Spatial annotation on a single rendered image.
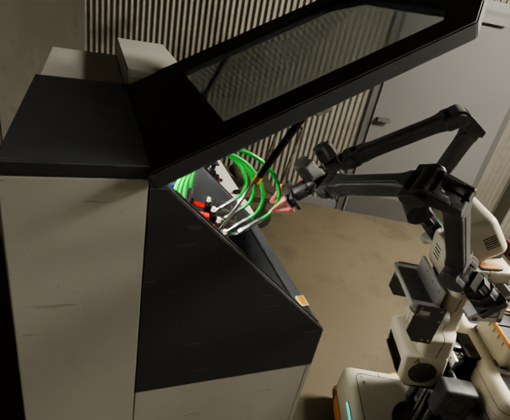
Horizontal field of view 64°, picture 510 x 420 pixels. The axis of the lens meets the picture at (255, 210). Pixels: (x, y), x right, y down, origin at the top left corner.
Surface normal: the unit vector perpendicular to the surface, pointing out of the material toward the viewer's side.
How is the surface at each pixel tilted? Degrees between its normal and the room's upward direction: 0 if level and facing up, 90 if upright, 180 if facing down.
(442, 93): 90
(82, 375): 90
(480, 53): 90
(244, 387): 90
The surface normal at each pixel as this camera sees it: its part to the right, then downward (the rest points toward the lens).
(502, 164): -0.05, 0.46
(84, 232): 0.33, 0.50
